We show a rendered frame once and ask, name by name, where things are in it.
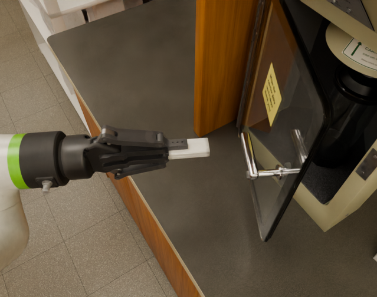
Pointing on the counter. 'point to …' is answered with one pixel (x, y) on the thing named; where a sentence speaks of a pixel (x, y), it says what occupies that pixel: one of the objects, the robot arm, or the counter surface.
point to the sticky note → (271, 95)
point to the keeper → (369, 164)
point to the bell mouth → (355, 53)
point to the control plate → (359, 13)
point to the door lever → (252, 172)
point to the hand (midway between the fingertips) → (188, 148)
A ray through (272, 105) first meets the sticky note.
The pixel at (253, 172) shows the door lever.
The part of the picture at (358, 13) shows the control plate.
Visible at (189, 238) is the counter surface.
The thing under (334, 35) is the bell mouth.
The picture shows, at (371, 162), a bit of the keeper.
